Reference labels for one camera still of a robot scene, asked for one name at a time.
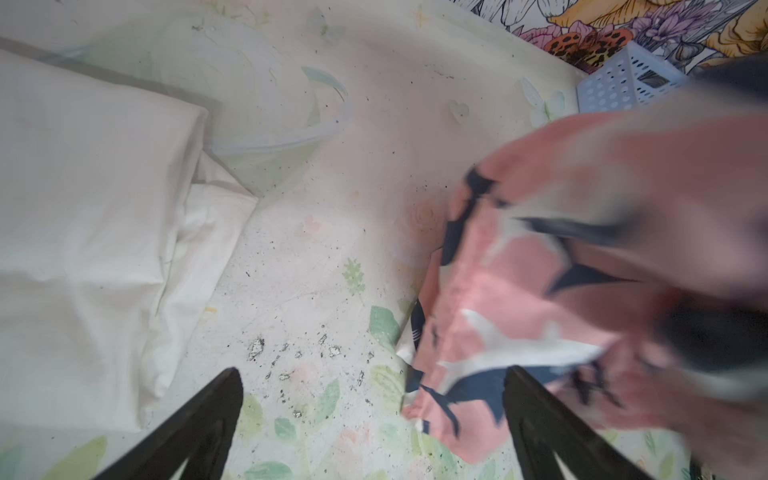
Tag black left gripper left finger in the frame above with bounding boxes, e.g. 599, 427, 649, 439
96, 367, 244, 480

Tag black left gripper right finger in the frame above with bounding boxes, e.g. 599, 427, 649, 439
503, 366, 650, 480

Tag pink patterned garment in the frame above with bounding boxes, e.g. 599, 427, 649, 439
398, 82, 767, 479

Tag white t-shirt with robot print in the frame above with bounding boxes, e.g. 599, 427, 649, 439
1, 52, 256, 431

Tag light blue perforated laundry basket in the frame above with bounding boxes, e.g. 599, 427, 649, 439
577, 41, 688, 113

